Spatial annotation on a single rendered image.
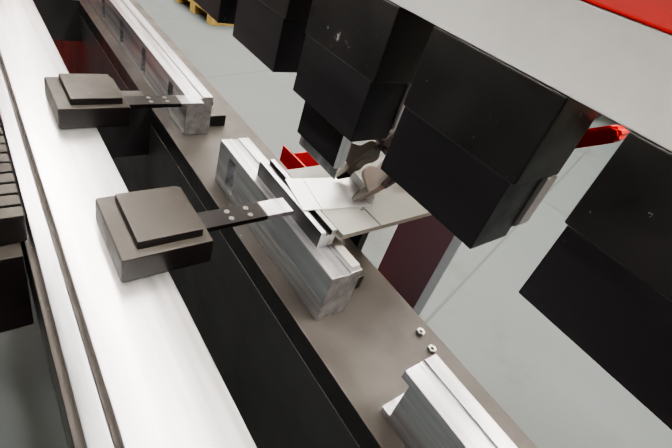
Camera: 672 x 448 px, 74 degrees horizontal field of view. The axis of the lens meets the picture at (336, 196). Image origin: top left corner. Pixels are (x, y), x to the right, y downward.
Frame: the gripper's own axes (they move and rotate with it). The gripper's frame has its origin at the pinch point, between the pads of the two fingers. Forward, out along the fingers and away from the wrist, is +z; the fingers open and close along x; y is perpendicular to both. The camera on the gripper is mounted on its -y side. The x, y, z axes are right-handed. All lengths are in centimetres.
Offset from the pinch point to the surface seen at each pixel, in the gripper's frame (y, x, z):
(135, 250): 28.2, 11.9, 22.3
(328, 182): 1.7, -2.8, 2.8
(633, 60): 30, 35, -23
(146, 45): 17, -67, 19
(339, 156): 14.1, 7.0, -2.3
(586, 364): -185, 9, -23
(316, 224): 6.8, 7.6, 7.3
